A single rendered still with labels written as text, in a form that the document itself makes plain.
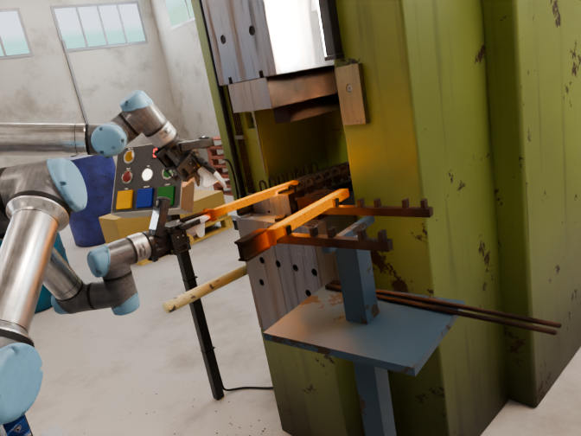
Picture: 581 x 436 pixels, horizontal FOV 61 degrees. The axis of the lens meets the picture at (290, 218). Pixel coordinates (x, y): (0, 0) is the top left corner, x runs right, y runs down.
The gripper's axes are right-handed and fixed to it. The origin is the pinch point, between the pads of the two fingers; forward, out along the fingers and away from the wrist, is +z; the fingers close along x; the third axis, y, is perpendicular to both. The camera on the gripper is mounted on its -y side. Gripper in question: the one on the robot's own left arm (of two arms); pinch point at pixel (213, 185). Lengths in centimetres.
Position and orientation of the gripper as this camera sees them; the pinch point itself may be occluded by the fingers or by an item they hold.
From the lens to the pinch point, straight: 151.5
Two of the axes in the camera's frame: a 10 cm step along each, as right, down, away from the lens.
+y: -5.3, 7.4, -4.2
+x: 6.8, 0.8, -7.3
